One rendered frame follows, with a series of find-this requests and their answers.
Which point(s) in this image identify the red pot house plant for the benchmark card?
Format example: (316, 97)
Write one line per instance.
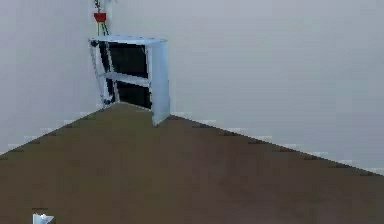
(100, 16)

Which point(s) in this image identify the pale blue open shelf unit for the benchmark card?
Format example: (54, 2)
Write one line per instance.
(159, 80)

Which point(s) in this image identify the small pale blue box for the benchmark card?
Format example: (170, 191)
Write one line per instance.
(41, 219)

